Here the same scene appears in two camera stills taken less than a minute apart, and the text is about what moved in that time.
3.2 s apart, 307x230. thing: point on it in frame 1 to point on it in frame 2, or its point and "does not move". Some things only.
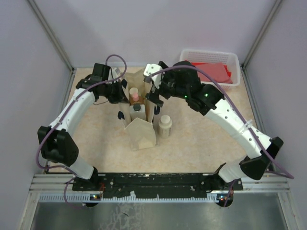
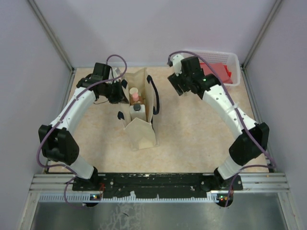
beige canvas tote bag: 136,111 does not move
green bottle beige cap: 133,90 does not move
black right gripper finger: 154,98 to 177,82
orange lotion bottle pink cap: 135,98 does not move
